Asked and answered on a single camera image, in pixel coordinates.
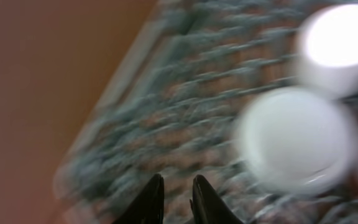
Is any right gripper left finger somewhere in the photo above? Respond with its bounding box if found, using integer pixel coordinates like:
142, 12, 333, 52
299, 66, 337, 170
112, 174, 164, 224

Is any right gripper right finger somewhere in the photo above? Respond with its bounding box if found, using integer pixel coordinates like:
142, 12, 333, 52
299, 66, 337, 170
190, 175, 243, 224

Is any grey saucer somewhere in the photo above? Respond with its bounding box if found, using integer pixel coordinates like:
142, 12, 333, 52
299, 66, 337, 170
233, 87, 358, 195

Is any white cup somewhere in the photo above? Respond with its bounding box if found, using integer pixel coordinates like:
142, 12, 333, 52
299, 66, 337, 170
293, 3, 358, 98

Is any grey dish rack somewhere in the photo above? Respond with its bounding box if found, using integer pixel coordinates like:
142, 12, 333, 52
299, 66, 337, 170
55, 1, 358, 223

